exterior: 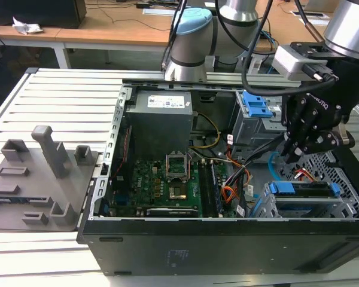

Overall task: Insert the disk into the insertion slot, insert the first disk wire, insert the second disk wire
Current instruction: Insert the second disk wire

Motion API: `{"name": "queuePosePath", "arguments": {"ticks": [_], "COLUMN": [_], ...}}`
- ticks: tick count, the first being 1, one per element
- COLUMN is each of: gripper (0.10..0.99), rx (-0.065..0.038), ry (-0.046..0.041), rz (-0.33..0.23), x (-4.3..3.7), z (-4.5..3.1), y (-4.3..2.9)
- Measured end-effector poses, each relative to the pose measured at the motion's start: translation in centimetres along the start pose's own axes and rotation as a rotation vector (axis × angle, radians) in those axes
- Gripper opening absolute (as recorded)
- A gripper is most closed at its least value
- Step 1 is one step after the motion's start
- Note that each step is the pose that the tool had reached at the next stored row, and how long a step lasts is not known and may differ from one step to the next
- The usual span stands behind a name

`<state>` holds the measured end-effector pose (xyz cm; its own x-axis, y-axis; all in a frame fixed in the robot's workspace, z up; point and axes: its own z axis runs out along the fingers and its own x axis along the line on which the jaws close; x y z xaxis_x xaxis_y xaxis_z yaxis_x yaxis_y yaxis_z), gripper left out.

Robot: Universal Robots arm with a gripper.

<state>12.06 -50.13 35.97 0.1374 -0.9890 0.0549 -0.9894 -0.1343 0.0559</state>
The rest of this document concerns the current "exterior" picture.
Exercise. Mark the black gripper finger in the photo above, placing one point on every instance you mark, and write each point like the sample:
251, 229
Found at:
320, 142
299, 125

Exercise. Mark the hard disk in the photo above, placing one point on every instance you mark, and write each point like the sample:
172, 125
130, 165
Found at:
282, 188

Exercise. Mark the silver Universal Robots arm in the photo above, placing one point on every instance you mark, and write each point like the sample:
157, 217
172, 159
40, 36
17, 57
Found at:
191, 45

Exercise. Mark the grey metal disk bay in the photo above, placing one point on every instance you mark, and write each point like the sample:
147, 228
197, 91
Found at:
263, 206

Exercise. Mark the black RAM slot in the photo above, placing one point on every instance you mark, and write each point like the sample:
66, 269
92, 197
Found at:
204, 188

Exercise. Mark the grey metal drive cage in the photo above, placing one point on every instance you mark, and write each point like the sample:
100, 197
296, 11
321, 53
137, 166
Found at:
251, 128

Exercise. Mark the blue drive cage latch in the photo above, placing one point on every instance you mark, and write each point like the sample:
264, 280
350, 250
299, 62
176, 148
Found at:
255, 104

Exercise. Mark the white paper sheet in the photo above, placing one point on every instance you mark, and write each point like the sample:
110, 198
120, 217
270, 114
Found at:
157, 12
315, 20

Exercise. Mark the wooden desk with papers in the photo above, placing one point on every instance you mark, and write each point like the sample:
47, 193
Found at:
287, 33

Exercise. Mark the grey laptop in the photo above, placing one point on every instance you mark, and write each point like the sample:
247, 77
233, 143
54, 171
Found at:
320, 3

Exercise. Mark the RAM stick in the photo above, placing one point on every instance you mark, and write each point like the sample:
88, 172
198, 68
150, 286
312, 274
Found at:
215, 191

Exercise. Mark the grey power supply unit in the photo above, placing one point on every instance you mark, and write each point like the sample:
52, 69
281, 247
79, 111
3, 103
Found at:
158, 125

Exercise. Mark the graphics card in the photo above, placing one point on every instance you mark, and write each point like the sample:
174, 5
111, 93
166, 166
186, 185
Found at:
173, 213

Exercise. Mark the green motherboard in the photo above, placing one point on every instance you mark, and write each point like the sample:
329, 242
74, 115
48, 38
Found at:
149, 185

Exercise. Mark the black open PC case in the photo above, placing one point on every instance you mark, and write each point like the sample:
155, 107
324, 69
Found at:
197, 251

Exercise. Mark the grey parts rack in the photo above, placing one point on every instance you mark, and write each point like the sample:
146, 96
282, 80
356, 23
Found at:
33, 191

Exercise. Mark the black box on desk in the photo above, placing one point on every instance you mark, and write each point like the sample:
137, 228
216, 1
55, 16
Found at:
39, 12

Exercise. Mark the crumpled white paper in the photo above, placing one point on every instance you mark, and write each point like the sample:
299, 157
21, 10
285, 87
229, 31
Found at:
25, 27

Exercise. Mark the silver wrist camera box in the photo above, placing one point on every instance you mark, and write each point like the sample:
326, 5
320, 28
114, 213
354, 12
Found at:
287, 61

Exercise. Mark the wooden desk with white frame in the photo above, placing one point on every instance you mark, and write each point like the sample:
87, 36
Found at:
107, 27

